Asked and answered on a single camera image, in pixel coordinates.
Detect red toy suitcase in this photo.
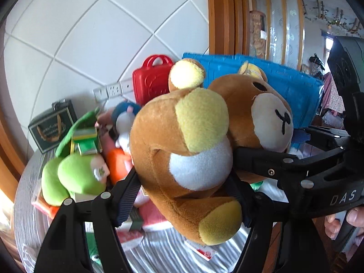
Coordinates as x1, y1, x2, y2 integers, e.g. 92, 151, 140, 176
132, 55, 174, 107

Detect blue white plush toy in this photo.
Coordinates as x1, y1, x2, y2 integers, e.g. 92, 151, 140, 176
112, 101, 143, 154

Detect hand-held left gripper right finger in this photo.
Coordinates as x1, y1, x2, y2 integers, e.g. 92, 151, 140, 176
226, 173, 332, 273

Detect glass partition with wooden slats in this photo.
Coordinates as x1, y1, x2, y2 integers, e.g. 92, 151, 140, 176
254, 0, 306, 73

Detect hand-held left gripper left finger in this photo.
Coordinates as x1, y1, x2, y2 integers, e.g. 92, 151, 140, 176
33, 167, 142, 273

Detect orange plush toy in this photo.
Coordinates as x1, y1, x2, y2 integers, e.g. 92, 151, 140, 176
107, 148, 135, 186

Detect brown teddy bear plush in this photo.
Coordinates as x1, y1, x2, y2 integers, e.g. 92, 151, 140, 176
129, 58, 295, 246

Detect wooden door frame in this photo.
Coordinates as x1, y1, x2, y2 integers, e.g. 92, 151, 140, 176
206, 0, 256, 58

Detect dark green gold-print box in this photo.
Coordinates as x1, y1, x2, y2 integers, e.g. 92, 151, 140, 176
28, 99, 78, 154

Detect green plush toy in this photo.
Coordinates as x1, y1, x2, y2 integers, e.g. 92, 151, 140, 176
41, 152, 110, 206

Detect green gold small box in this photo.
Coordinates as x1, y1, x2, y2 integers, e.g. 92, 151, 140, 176
71, 127, 103, 156

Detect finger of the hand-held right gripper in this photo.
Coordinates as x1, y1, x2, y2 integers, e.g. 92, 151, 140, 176
293, 126, 352, 149
234, 146, 346, 183

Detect person's right hand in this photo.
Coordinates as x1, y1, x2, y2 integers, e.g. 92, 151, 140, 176
324, 206, 364, 241

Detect hanging floral clothes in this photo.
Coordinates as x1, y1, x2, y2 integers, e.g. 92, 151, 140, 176
321, 72, 345, 115

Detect blue plastic crate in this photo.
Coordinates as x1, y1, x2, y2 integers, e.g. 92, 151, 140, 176
182, 53, 325, 151

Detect pink floral tissue pack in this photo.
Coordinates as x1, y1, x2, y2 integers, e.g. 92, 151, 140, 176
115, 199, 174, 248

